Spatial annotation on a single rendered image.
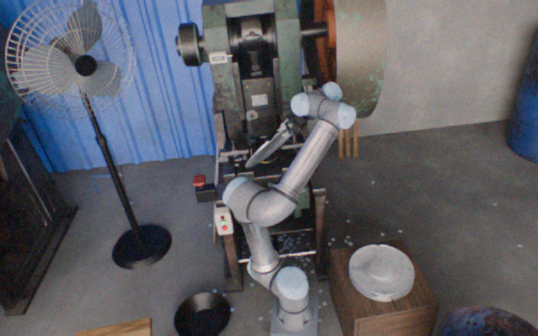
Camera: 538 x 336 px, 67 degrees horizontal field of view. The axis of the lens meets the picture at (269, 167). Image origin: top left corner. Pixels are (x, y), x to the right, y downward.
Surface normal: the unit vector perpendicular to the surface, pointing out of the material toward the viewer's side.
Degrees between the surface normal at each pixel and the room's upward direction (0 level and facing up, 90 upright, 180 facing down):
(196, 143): 90
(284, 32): 90
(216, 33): 90
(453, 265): 0
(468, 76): 90
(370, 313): 0
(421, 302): 0
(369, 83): 103
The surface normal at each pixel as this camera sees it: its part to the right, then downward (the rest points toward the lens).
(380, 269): -0.09, -0.81
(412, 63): 0.08, 0.58
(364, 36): 0.06, 0.37
